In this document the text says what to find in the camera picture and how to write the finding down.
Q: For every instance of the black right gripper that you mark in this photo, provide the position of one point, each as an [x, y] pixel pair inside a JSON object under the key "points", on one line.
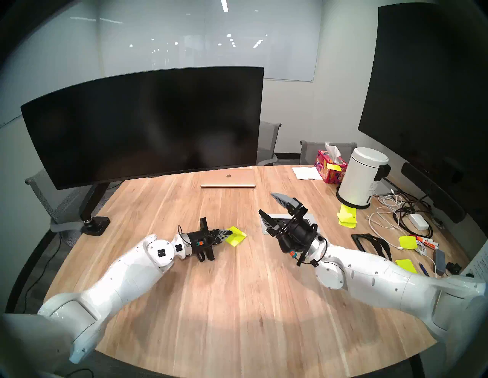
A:
{"points": [[299, 233]]}

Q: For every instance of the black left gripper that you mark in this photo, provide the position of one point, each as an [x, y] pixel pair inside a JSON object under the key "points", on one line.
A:
{"points": [[200, 241]]}

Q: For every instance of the yellow sticky note pad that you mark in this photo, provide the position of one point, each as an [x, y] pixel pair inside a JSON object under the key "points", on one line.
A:
{"points": [[238, 238]]}

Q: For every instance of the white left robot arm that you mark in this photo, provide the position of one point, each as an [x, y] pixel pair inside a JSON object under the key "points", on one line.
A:
{"points": [[122, 278]]}

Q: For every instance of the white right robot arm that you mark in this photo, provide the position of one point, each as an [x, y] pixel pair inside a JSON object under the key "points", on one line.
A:
{"points": [[366, 274]]}

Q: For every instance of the pile of yellow sticky notes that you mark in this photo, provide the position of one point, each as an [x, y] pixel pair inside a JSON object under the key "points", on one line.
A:
{"points": [[347, 216]]}

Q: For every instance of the small yellow sticky note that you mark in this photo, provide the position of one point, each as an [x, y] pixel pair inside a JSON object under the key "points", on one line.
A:
{"points": [[333, 167]]}

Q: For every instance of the crumpled yellow sticky note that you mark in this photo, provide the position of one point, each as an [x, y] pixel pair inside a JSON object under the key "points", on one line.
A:
{"points": [[408, 242]]}

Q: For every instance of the flat yellow sticky pad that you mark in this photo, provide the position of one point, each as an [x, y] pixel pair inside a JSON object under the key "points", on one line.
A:
{"points": [[406, 265]]}

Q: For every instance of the curved black desktop monitor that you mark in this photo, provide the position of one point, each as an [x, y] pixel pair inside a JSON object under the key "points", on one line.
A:
{"points": [[141, 125]]}

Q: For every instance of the grey table power outlet panel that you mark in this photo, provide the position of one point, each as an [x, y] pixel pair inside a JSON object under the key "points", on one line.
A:
{"points": [[309, 218]]}

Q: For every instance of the white paper napkin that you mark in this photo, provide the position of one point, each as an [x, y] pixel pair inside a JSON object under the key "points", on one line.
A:
{"points": [[307, 173]]}

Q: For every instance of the rose gold closed laptop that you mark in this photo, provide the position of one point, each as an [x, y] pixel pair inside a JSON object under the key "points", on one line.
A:
{"points": [[228, 178]]}

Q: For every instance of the colourful floral tissue box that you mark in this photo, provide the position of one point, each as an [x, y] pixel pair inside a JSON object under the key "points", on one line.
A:
{"points": [[331, 175]]}

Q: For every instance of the grey mesh office chair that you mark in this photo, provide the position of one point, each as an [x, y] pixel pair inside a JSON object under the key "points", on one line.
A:
{"points": [[268, 141], [314, 149], [57, 211]]}

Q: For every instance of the white tissue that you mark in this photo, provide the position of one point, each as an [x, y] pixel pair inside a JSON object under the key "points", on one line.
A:
{"points": [[332, 150]]}

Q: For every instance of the white cylindrical bin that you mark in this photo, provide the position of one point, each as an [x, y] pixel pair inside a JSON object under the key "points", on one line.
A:
{"points": [[360, 177]]}

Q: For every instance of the white power adapter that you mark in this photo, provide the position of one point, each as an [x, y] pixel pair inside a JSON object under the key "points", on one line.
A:
{"points": [[418, 221]]}

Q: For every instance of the red white marker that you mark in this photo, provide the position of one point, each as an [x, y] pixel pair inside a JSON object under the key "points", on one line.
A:
{"points": [[426, 242]]}

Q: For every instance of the black video sound bar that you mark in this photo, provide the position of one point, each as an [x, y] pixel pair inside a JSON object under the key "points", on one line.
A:
{"points": [[431, 192]]}

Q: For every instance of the blue pen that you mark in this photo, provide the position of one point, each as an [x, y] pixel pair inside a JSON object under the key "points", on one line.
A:
{"points": [[423, 268]]}

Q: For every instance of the grey whiteboard eraser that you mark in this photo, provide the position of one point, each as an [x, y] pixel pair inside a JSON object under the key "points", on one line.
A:
{"points": [[439, 262]]}

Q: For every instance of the small black clip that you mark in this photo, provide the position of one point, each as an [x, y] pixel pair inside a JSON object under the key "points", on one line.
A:
{"points": [[453, 267]]}

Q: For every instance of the white printed paper sheet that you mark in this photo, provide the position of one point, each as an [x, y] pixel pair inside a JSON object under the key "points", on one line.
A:
{"points": [[478, 266]]}

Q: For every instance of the large black wall television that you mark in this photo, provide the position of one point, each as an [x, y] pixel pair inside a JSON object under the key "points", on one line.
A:
{"points": [[419, 95]]}

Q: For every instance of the glass wall whiteboard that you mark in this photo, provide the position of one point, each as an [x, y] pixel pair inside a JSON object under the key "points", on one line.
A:
{"points": [[183, 38]]}

